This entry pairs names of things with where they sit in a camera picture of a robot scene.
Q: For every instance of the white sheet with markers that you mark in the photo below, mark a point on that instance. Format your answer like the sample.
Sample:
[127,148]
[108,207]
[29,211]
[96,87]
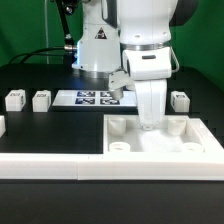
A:
[84,98]

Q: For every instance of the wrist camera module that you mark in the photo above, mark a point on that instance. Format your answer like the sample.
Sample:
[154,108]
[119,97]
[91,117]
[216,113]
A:
[118,80]

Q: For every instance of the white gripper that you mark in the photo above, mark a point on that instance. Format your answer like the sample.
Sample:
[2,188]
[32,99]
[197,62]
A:
[149,70]

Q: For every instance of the white square table top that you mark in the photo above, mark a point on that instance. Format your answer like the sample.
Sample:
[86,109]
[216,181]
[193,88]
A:
[124,134]

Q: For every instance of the white U-shaped obstacle fence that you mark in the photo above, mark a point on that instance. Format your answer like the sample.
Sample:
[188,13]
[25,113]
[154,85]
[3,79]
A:
[113,166]

